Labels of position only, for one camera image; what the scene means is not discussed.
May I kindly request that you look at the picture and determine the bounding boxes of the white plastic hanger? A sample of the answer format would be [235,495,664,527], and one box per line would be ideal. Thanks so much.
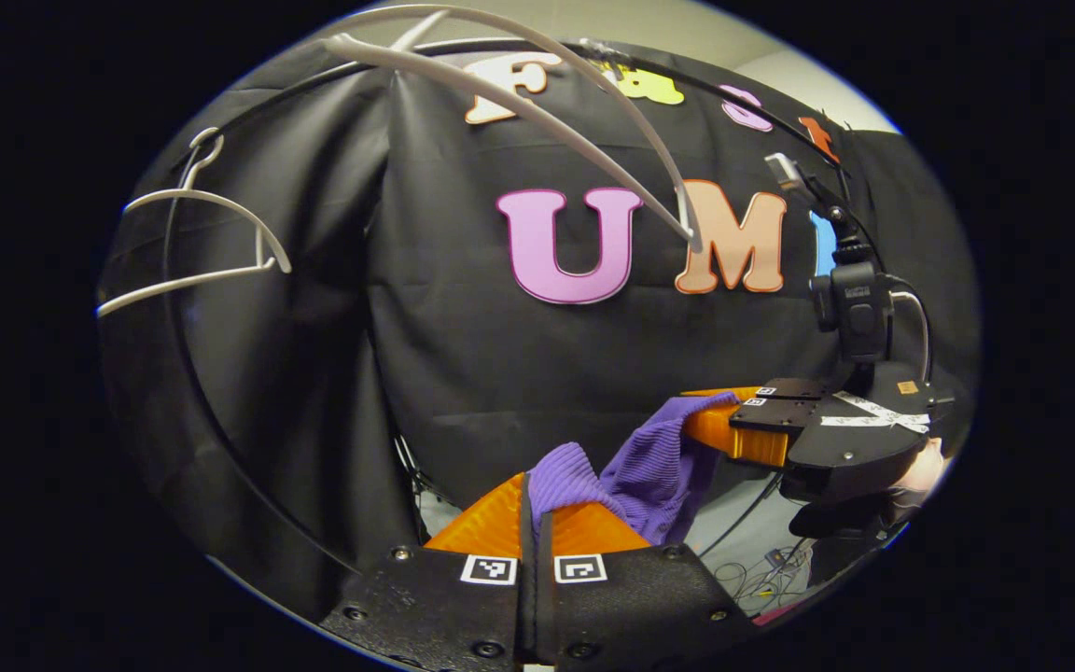
[96,128,293,318]

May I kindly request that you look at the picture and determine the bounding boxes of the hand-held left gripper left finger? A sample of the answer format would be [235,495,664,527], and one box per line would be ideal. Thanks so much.
[323,471,535,668]

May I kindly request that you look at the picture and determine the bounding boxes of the black clothes rail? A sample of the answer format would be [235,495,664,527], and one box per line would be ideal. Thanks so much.
[162,37,884,572]

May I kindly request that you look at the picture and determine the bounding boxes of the purple ribbed jacket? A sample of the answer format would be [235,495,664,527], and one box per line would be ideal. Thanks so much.
[526,392,742,547]

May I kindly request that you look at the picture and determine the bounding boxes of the tangled floor cables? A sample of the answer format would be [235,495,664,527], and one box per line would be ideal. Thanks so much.
[696,467,818,617]

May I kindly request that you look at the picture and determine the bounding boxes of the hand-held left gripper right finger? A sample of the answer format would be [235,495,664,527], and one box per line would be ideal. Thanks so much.
[537,499,758,668]

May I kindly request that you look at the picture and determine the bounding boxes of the white hanger with taped hook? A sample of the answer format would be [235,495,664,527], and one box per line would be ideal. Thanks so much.
[323,5,705,253]

